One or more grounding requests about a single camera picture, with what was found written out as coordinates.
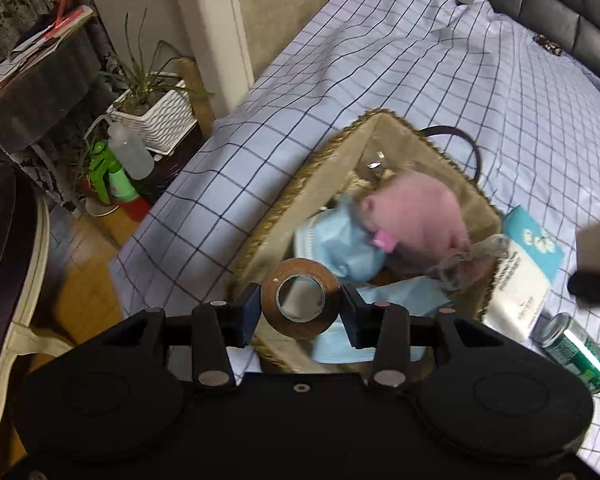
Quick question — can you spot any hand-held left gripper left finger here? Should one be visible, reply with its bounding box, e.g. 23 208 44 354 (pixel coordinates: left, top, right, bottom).
99 282 262 393

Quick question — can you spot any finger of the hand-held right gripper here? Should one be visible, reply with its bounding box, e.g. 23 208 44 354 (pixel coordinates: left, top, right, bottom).
567 270 600 311

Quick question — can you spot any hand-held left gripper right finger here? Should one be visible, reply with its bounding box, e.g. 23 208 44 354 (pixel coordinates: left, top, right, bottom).
341 284 508 391

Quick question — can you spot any blue face mask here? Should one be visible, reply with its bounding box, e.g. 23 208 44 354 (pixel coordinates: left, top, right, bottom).
310 280 453 363

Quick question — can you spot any bundle of blue face masks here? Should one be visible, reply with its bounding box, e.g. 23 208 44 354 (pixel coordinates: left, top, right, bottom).
294 197 388 283

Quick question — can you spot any brown tape roll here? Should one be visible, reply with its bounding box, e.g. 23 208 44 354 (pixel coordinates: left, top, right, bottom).
260 257 342 336

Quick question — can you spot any pink cloth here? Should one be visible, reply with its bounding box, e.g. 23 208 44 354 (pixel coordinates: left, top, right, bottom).
356 167 473 273

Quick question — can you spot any wicker basket with floral lining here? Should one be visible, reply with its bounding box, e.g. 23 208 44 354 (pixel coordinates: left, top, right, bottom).
227 109 503 373

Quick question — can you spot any green drink can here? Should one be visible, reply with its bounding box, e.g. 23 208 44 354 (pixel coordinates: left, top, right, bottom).
539 311 600 395

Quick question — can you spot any white and blue towel pack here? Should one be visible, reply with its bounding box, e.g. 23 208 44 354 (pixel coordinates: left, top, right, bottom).
481 204 566 343

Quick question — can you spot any green spray bottle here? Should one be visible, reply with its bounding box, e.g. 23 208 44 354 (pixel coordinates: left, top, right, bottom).
87 141 141 206

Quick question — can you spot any clear squeeze bottle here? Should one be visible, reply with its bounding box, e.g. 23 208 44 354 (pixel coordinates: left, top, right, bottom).
84 114 156 181

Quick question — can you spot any potted plant in white pot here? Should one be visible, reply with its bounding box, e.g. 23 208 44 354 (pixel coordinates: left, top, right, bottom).
97 7 216 156

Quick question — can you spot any leopard print hair clip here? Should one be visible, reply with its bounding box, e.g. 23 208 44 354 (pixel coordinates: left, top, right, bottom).
532 34 573 56

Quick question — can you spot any dark maroon tote bag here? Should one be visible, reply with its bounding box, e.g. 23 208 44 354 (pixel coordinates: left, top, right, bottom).
0 160 76 471

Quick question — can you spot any black leather sofa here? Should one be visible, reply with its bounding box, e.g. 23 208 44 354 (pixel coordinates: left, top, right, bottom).
480 0 600 92

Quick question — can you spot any black storage box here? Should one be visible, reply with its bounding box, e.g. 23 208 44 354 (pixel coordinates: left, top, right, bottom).
0 30 106 153

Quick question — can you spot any stack of papers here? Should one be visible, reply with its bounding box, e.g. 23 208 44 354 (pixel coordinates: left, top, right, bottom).
0 5 95 96

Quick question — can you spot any tan cylindrical post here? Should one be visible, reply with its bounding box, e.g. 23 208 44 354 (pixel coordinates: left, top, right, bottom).
175 57 216 138

